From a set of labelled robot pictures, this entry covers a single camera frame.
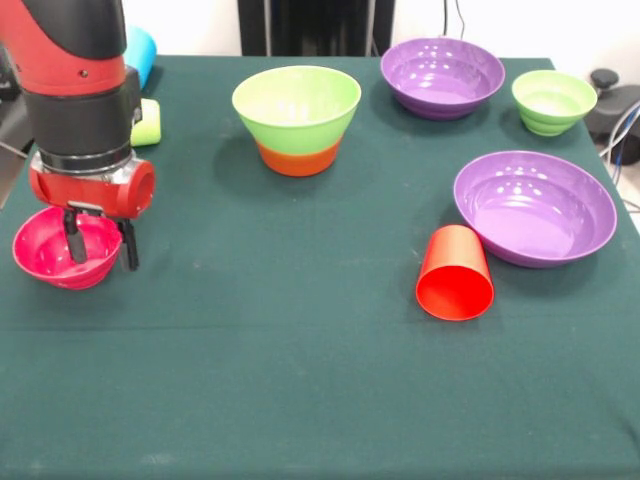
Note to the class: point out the blue cup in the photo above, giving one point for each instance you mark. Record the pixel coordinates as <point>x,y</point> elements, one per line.
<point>142,52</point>

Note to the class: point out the yellow-green cup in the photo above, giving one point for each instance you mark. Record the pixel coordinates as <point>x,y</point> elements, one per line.
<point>149,125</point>

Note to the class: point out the large green bowl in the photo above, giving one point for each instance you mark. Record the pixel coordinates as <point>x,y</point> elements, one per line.
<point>295,110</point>

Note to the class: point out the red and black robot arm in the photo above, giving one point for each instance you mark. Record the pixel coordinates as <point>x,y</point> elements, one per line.
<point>70,85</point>

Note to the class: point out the orange bowl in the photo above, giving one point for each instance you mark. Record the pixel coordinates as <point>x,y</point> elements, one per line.
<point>300,162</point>

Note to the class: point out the small green bowl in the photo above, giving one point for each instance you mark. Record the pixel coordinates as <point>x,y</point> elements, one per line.
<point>552,107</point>

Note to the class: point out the pink bowl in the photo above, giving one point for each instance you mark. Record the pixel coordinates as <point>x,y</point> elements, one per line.
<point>45,250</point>

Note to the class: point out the black chair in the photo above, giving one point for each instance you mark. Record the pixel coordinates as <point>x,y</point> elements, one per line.
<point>12,125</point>
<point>617,107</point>

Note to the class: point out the red cup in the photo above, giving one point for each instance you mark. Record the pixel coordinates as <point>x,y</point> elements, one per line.
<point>455,295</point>

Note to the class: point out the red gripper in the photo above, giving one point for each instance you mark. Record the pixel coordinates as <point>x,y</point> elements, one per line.
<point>100,192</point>

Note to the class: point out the dark green tablecloth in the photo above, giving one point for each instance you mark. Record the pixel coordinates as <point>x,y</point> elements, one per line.
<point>300,375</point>

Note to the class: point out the purple bowl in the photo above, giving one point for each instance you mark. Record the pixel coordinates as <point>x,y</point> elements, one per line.
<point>440,75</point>
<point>535,215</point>

